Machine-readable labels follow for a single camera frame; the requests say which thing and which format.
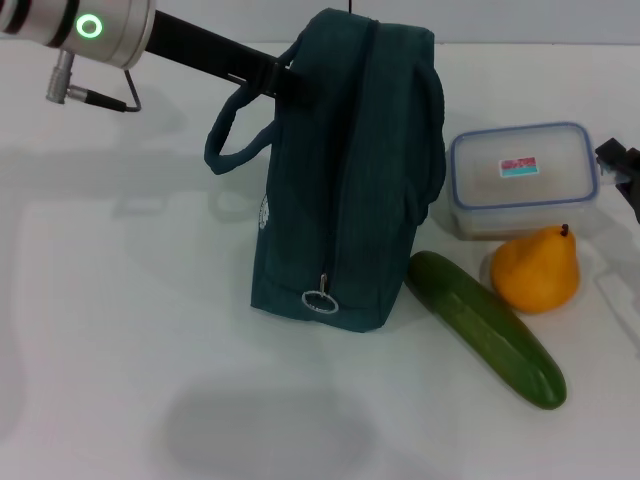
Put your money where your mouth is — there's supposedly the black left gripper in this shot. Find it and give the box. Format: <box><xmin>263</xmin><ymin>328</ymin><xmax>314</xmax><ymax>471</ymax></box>
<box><xmin>143</xmin><ymin>8</ymin><xmax>315</xmax><ymax>108</ymax></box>

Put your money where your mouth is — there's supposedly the clear blue-rimmed food container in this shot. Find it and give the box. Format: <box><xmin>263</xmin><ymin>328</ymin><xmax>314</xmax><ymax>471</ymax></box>
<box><xmin>438</xmin><ymin>119</ymin><xmax>601</xmax><ymax>242</ymax></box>

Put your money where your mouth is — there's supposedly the dark teal lunch bag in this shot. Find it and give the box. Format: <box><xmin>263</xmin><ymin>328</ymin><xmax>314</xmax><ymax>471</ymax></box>
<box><xmin>203</xmin><ymin>7</ymin><xmax>447</xmax><ymax>335</ymax></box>

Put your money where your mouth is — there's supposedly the green cucumber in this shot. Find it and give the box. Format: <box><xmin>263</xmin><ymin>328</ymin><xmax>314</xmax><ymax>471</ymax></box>
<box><xmin>406</xmin><ymin>249</ymin><xmax>569</xmax><ymax>412</ymax></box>

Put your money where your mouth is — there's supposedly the yellow orange pear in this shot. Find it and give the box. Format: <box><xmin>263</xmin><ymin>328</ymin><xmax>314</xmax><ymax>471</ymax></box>
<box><xmin>489</xmin><ymin>223</ymin><xmax>582</xmax><ymax>315</ymax></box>

